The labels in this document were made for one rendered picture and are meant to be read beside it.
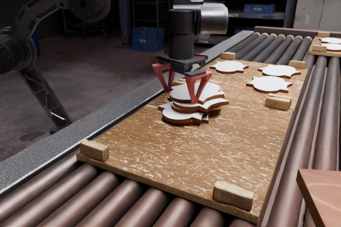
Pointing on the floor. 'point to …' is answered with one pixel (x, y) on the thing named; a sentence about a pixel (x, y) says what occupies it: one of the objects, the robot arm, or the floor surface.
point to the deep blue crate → (148, 39)
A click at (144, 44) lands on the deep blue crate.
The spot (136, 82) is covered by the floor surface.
